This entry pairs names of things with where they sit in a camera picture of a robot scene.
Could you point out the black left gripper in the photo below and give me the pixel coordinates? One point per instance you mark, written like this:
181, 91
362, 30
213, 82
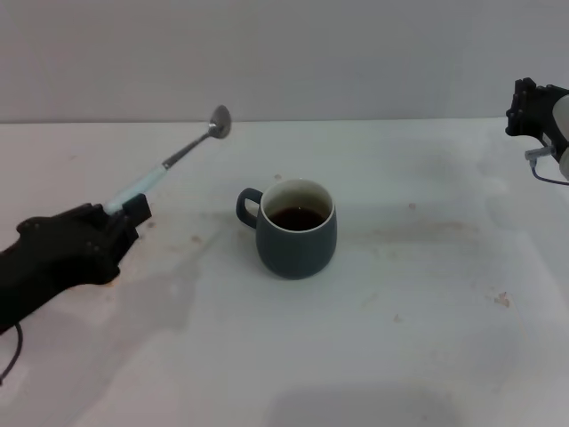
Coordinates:
58, 258

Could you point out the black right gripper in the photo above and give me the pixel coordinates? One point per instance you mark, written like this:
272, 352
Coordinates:
547, 111

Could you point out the grey ceramic cup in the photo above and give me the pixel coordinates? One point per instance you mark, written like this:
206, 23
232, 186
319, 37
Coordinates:
295, 253

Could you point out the dark coffee liquid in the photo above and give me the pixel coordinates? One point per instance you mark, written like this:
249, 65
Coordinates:
295, 220

